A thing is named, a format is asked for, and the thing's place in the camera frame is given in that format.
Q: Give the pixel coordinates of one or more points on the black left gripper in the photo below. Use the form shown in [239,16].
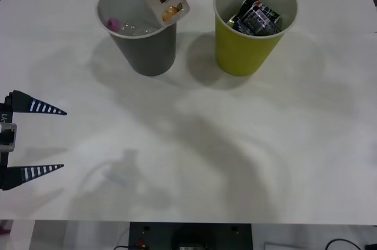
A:
[6,115]

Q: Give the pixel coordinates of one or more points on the clear bottle with pink cap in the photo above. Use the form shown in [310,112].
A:
[113,23]

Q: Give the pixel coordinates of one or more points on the grey plastic waste bin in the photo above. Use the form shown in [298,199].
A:
[150,52]

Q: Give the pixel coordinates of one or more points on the black drink can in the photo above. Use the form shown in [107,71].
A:
[259,15]
[235,23]

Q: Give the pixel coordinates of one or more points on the yellow-green plastic waste bin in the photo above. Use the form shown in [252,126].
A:
[238,52]

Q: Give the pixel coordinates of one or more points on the black robot torso base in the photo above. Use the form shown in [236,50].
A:
[159,235]

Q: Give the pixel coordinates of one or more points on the left arm wrist camera box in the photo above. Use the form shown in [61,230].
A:
[7,138]

